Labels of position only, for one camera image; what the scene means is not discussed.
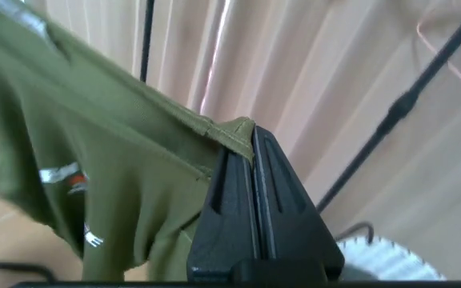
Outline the beige curtain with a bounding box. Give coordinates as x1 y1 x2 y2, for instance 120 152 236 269
26 0 461 281

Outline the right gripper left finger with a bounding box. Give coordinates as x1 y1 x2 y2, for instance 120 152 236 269
186 146 261 282

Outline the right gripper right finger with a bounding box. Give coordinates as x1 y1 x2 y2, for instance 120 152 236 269
251 125 346 282

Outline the white laundry basket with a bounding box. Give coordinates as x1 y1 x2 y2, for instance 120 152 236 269
334 222 448 282

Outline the black clothes rack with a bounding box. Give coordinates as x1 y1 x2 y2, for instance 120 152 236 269
139 0 461 214

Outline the green printed shirt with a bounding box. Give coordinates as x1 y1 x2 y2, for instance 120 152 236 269
0 0 256 282

